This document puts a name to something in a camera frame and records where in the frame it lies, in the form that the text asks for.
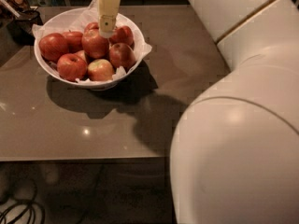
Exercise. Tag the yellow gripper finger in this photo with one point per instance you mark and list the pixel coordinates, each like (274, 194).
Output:
(107, 14)

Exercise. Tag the white bowl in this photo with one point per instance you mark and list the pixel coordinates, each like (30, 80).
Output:
(93, 84)

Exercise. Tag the yellowish red apple front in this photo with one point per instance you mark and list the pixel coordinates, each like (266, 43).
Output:
(100, 70)

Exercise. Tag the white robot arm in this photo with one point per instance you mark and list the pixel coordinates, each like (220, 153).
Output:
(234, 157)

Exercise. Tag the white paper liner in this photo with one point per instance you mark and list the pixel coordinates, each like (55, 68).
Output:
(78, 19)

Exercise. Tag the dark bag on counter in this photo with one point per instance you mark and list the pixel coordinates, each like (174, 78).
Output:
(23, 19)

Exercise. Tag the small red apple middle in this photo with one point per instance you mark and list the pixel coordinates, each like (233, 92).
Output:
(82, 54)

